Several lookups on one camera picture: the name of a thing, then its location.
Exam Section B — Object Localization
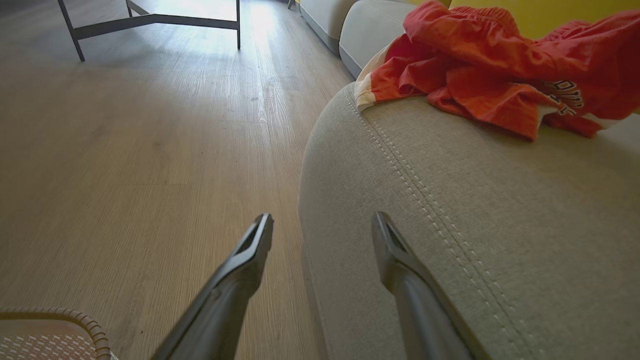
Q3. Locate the grey and yellow sofa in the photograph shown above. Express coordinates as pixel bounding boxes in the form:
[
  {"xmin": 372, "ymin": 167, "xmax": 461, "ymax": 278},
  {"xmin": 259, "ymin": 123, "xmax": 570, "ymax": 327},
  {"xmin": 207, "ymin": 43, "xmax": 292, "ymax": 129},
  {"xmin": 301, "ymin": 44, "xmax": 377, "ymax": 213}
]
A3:
[{"xmin": 298, "ymin": 0, "xmax": 640, "ymax": 360}]

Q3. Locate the red-orange shirt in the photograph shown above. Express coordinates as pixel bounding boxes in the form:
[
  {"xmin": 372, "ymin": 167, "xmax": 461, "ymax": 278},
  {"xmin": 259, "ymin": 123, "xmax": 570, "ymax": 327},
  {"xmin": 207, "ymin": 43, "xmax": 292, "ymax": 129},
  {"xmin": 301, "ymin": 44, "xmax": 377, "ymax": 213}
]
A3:
[{"xmin": 353, "ymin": 0, "xmax": 640, "ymax": 142}]

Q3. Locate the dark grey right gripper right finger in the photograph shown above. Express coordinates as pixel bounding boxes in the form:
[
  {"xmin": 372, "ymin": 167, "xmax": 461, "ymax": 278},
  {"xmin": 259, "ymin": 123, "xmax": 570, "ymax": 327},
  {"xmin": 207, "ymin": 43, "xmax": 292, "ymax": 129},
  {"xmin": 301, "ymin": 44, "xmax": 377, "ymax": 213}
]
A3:
[{"xmin": 371, "ymin": 211, "xmax": 491, "ymax": 360}]

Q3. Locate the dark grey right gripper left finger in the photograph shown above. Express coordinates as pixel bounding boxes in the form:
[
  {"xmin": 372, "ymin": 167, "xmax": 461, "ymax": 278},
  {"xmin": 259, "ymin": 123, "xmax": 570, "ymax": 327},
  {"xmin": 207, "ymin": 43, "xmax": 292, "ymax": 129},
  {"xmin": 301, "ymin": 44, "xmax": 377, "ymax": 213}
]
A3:
[{"xmin": 151, "ymin": 213, "xmax": 275, "ymax": 360}]

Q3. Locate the white perforated laundry basket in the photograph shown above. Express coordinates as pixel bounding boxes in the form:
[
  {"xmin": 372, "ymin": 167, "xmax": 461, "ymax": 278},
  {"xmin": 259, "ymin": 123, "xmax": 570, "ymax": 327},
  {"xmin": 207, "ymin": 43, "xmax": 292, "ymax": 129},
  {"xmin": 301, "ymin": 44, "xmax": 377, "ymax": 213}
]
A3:
[{"xmin": 0, "ymin": 306, "xmax": 119, "ymax": 360}]

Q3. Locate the black frame table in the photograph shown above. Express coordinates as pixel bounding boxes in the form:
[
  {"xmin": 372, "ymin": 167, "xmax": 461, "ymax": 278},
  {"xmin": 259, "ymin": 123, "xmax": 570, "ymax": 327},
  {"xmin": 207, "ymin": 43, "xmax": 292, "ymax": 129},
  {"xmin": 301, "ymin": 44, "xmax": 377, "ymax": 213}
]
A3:
[{"xmin": 56, "ymin": 0, "xmax": 242, "ymax": 63}]

